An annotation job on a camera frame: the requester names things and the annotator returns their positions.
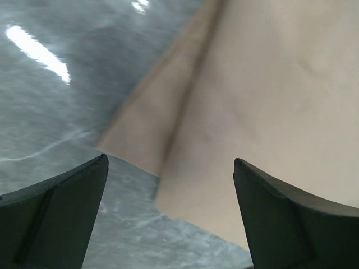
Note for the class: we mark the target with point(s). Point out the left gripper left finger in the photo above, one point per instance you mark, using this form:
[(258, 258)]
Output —
[(49, 224)]

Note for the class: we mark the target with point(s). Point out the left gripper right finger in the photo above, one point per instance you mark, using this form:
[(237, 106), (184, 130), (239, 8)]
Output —
[(287, 227)]

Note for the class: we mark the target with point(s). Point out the beige polo shirt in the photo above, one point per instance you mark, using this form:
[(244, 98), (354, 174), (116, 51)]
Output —
[(272, 82)]

